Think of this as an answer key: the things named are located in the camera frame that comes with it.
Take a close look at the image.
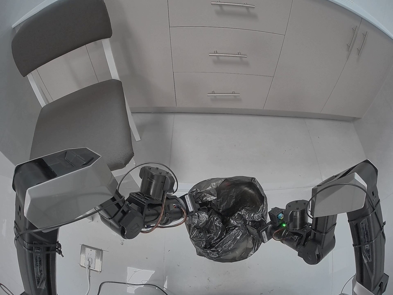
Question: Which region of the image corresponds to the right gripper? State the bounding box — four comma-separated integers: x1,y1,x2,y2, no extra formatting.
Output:
259,222,290,246

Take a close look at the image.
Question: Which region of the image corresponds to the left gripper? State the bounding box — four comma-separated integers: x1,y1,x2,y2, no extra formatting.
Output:
155,194,198,227

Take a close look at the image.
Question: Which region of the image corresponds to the black plastic bag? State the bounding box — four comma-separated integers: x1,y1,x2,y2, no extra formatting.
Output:
186,175,268,263

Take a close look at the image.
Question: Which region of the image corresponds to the grey padded chair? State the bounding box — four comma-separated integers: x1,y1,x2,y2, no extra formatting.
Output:
11,0,142,180

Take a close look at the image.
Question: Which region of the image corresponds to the beige cabinet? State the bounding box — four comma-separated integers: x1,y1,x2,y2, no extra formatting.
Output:
12,0,393,122

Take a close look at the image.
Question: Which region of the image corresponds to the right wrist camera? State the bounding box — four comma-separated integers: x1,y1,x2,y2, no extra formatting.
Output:
268,207,285,227

